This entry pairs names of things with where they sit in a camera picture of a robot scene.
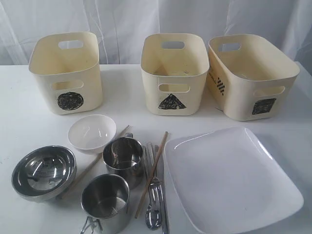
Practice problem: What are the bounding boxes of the wooden chopstick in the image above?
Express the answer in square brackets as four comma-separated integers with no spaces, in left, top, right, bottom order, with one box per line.
[59,125,130,200]
[134,131,168,219]

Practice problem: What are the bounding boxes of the steel mug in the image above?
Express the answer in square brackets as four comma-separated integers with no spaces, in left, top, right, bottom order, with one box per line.
[80,174,131,234]
[102,133,144,189]

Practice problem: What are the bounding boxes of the white round bowl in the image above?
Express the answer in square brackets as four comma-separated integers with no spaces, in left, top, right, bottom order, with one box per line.
[68,114,117,155]

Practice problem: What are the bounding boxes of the steel mug front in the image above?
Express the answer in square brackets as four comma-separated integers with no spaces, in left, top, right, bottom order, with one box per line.
[80,174,131,234]

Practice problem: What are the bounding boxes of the stainless steel bowl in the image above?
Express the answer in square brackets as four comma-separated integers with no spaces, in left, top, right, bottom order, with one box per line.
[11,145,77,203]

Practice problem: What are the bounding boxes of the steel knife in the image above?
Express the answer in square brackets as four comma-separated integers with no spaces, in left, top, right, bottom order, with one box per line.
[156,153,170,234]

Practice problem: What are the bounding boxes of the cream bin with triangle mark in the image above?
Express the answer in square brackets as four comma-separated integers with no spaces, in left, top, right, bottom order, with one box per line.
[140,33,210,116]

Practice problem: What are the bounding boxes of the steel fork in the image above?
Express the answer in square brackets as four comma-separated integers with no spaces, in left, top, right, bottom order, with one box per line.
[147,142,161,205]

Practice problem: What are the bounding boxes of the cream bin with circle mark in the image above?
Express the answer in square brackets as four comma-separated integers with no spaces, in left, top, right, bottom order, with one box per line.
[29,32,103,115]

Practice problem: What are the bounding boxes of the white square plate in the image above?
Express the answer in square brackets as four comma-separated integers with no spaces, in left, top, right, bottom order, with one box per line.
[164,127,304,234]

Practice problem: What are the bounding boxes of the cream bin with square mark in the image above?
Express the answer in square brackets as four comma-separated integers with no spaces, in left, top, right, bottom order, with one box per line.
[207,34,300,121]

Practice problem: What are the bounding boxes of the steel spoon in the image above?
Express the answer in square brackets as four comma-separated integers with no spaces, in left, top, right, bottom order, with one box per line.
[145,144,162,231]

